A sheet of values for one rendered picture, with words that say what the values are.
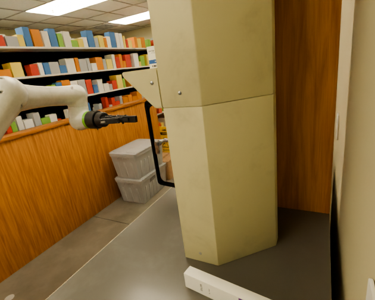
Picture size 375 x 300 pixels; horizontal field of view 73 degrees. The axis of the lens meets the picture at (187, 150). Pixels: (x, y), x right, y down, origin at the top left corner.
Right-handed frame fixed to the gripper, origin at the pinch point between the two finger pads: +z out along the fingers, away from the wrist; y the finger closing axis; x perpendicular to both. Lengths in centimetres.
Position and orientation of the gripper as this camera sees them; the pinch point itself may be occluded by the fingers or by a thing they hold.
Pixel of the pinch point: (130, 119)
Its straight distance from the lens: 124.4
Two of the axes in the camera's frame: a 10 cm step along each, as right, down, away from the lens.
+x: 1.1, 9.5, 3.0
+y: 4.5, -3.2, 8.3
